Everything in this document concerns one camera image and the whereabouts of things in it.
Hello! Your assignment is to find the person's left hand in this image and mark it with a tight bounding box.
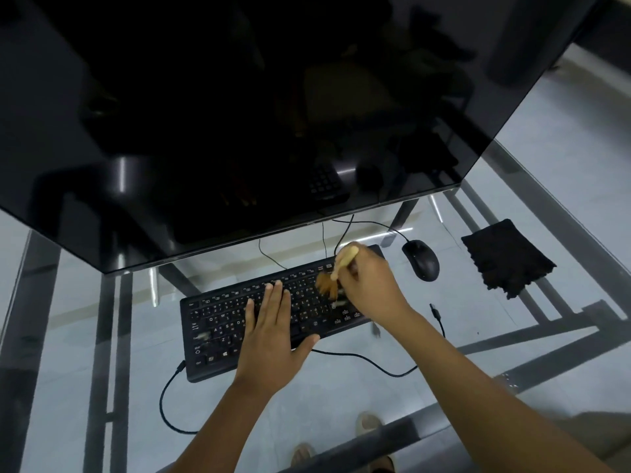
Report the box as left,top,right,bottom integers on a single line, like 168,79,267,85
234,280,321,396

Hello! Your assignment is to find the person's right hand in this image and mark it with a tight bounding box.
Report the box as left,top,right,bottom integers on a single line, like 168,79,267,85
335,243,415,330

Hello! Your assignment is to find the wooden handled dusting brush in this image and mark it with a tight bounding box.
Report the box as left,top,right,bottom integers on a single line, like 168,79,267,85
315,243,361,302

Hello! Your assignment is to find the black computer keyboard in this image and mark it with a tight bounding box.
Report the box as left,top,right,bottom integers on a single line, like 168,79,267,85
179,244,390,384

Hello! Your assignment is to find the person's right forearm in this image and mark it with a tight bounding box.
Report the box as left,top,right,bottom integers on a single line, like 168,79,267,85
379,309,616,473

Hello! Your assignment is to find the person's left forearm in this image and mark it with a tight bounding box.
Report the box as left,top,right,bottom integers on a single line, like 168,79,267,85
167,380,277,473

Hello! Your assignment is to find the black computer mouse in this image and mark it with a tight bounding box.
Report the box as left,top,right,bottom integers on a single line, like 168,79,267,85
401,239,440,282

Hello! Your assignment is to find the person's right shoe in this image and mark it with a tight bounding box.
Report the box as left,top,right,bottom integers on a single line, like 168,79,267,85
355,412,384,437

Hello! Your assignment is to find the person's shoe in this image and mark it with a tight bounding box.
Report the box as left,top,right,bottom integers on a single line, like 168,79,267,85
355,412,384,437
290,442,316,469

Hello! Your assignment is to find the person's left shoe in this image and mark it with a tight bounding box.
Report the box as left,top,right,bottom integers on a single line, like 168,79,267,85
290,442,316,469

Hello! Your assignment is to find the black cleaning cloth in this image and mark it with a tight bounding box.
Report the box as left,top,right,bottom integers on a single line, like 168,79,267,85
460,218,558,300

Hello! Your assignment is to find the large black monitor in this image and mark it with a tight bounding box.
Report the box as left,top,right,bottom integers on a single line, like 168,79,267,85
0,0,600,276

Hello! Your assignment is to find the thin black mouse cable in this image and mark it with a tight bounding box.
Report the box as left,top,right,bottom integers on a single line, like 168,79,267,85
332,214,411,257

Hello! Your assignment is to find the black looped keyboard cable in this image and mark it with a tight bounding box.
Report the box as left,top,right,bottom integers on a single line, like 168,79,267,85
159,360,199,434

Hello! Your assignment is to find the black cable with plug end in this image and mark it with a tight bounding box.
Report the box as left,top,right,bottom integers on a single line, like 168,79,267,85
311,303,447,379

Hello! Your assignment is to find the grey metal table frame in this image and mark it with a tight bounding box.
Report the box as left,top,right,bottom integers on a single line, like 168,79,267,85
0,138,631,473

